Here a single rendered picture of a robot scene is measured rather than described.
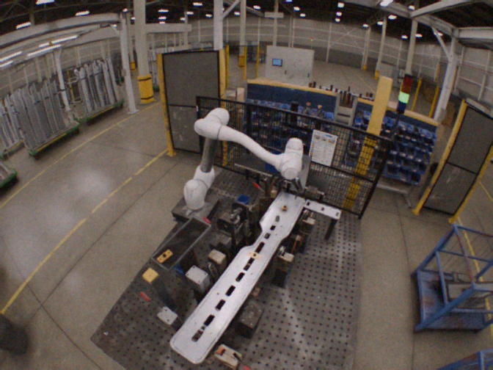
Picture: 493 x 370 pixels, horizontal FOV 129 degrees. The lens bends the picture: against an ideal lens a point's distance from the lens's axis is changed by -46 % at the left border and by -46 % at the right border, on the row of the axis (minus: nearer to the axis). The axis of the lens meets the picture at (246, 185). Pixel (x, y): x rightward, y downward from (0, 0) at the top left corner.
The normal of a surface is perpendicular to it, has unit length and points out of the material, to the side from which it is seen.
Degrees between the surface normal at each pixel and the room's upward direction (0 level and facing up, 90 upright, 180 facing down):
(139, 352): 0
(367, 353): 0
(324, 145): 90
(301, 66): 90
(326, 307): 0
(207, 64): 89
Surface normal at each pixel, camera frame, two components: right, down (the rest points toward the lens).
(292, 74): -0.35, 0.56
